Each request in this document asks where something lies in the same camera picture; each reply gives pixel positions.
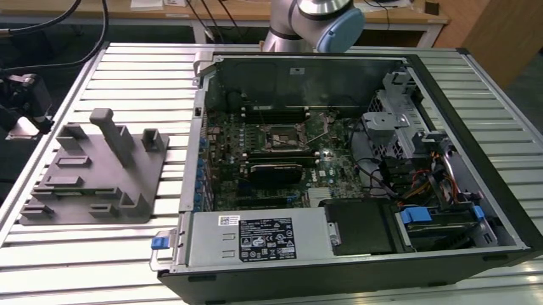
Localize wooden cabinet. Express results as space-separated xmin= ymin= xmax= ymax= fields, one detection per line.
xmin=434 ymin=0 xmax=543 ymax=89

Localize grey parts rack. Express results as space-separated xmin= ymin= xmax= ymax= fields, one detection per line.
xmin=17 ymin=107 xmax=170 ymax=226

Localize hard disk in blue carrier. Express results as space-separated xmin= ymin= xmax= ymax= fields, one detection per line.
xmin=393 ymin=205 xmax=486 ymax=252

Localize black graphics card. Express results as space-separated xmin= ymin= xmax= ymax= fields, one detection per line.
xmin=246 ymin=163 xmax=304 ymax=187

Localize metal socket cover frame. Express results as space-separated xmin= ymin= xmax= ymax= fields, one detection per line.
xmin=301 ymin=111 xmax=336 ymax=144

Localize wooden desk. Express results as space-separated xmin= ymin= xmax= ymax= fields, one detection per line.
xmin=0 ymin=0 xmax=450 ymax=48

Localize silver power supply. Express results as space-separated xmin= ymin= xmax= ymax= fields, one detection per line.
xmin=168 ymin=210 xmax=341 ymax=268

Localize thick black arm hose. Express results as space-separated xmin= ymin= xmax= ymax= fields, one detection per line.
xmin=0 ymin=0 xmax=84 ymax=34

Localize white paper stack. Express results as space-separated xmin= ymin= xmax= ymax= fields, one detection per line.
xmin=129 ymin=0 xmax=164 ymax=10

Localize black RAM slot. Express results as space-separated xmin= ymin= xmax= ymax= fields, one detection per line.
xmin=248 ymin=161 xmax=320 ymax=166
xmin=245 ymin=155 xmax=320 ymax=160
xmin=241 ymin=115 xmax=310 ymax=120
xmin=241 ymin=111 xmax=310 ymax=116
xmin=241 ymin=119 xmax=310 ymax=124
xmin=246 ymin=158 xmax=320 ymax=163
xmin=245 ymin=152 xmax=318 ymax=157
xmin=241 ymin=107 xmax=310 ymax=112

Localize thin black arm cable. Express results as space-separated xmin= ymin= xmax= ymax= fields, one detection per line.
xmin=0 ymin=0 xmax=109 ymax=70

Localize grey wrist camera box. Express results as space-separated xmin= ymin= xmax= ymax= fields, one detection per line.
xmin=7 ymin=74 xmax=38 ymax=86

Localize orange yellow wire bundle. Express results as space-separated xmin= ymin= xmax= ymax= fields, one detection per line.
xmin=396 ymin=168 xmax=464 ymax=206

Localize small silver heatsink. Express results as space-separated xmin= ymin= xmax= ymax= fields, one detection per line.
xmin=306 ymin=186 xmax=334 ymax=203

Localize black internal cable bundle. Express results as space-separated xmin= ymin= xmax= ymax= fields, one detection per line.
xmin=353 ymin=152 xmax=410 ymax=198

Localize blue power supply latch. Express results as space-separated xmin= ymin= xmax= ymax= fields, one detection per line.
xmin=150 ymin=231 xmax=178 ymax=251

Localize black open PC case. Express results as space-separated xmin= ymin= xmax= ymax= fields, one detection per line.
xmin=154 ymin=45 xmax=543 ymax=305

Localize green motherboard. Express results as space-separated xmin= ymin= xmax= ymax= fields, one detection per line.
xmin=201 ymin=107 xmax=368 ymax=213

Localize black drive bay cover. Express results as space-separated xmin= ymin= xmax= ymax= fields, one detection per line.
xmin=316 ymin=197 xmax=410 ymax=257

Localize CPU socket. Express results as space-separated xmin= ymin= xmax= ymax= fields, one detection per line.
xmin=261 ymin=123 xmax=309 ymax=153

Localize silver metal disk bay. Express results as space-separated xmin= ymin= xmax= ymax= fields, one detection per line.
xmin=360 ymin=71 xmax=432 ymax=159

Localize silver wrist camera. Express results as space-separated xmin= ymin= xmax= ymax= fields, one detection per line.
xmin=3 ymin=119 xmax=42 ymax=140

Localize black expansion slot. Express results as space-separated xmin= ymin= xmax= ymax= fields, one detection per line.
xmin=234 ymin=197 xmax=289 ymax=207

